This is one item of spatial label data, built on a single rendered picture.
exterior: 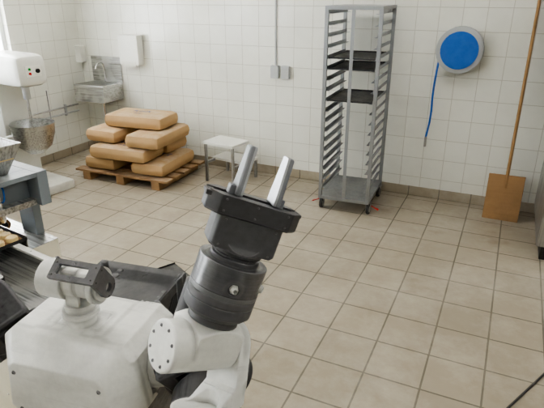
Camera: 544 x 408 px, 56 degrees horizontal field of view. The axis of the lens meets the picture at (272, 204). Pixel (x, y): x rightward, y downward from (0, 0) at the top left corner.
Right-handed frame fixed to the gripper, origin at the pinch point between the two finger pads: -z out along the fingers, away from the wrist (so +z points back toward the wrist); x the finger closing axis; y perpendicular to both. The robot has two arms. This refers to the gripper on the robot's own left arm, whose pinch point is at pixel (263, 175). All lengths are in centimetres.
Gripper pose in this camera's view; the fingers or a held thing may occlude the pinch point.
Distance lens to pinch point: 61.6
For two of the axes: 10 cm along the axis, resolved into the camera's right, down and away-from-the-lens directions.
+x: -9.1, -2.7, -3.2
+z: -3.4, 9.3, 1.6
